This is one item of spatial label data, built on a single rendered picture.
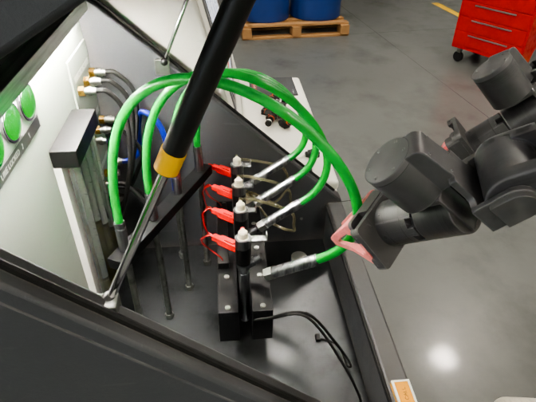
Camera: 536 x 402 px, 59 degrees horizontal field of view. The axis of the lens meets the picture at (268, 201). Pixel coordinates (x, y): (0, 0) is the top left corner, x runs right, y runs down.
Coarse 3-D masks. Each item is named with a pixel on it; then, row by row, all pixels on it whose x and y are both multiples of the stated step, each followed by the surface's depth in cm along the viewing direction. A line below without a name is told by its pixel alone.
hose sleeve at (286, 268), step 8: (312, 256) 69; (280, 264) 72; (288, 264) 71; (296, 264) 70; (304, 264) 69; (312, 264) 69; (320, 264) 69; (272, 272) 72; (280, 272) 72; (288, 272) 71
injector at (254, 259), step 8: (248, 240) 81; (240, 248) 81; (248, 248) 82; (240, 256) 82; (248, 256) 83; (256, 256) 84; (240, 264) 83; (248, 264) 84; (256, 264) 85; (240, 272) 85; (248, 272) 86; (240, 280) 87; (248, 280) 87; (240, 288) 88; (248, 288) 88; (240, 296) 89; (248, 296) 89; (240, 304) 91; (248, 304) 91; (240, 312) 92; (248, 312) 92; (248, 320) 93
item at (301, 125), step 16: (160, 80) 59; (176, 80) 58; (224, 80) 57; (144, 96) 61; (256, 96) 56; (128, 112) 63; (288, 112) 57; (112, 128) 66; (304, 128) 57; (112, 144) 67; (320, 144) 57; (112, 160) 69; (336, 160) 58; (112, 176) 71; (352, 176) 59; (112, 192) 73; (352, 192) 60; (112, 208) 75; (352, 240) 64; (320, 256) 68; (336, 256) 67
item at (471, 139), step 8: (448, 120) 74; (456, 120) 73; (488, 120) 70; (496, 120) 69; (456, 128) 71; (472, 128) 72; (480, 128) 70; (488, 128) 69; (496, 128) 69; (504, 128) 68; (456, 136) 69; (464, 136) 71; (472, 136) 71; (480, 136) 70; (488, 136) 69; (464, 144) 70; (472, 144) 71; (472, 152) 70
